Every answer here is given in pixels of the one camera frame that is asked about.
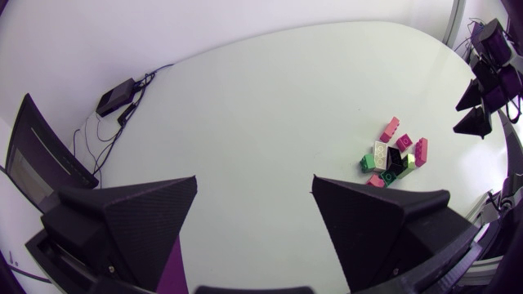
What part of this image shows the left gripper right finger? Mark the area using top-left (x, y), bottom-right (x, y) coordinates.
top-left (311, 174), bottom-right (480, 293)

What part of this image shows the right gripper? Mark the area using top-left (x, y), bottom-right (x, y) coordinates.
top-left (452, 58), bottom-right (523, 140)

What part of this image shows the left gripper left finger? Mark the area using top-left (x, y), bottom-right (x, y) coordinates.
top-left (40, 176), bottom-right (199, 294)

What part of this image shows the small red toy brick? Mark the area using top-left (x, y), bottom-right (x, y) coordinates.
top-left (364, 173), bottom-right (387, 189)
top-left (395, 132), bottom-right (414, 154)

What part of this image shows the small green toy brick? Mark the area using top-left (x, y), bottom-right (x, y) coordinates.
top-left (359, 153), bottom-right (377, 174)
top-left (378, 168), bottom-right (399, 189)

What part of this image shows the long red toy brick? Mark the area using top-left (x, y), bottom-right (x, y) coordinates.
top-left (413, 136), bottom-right (430, 168)
top-left (378, 116), bottom-right (401, 145)

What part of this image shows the black toy brick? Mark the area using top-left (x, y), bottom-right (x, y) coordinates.
top-left (385, 145), bottom-right (406, 177)

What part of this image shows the lime green toy brick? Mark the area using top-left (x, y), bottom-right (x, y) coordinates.
top-left (395, 153), bottom-right (418, 180)

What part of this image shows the white toy brick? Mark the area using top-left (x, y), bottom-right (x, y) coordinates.
top-left (372, 140), bottom-right (389, 173)

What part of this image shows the black power brick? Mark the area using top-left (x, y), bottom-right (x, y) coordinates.
top-left (95, 78), bottom-right (137, 118)

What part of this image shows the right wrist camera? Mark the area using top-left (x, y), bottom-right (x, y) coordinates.
top-left (477, 17), bottom-right (514, 69)

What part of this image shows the thin black cable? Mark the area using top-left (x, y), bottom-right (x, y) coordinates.
top-left (72, 113), bottom-right (120, 165)

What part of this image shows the black cable with inline block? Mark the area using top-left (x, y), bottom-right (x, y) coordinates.
top-left (92, 73), bottom-right (157, 177)

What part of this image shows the blue cable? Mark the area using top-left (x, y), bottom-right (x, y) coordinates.
top-left (145, 62), bottom-right (176, 82)

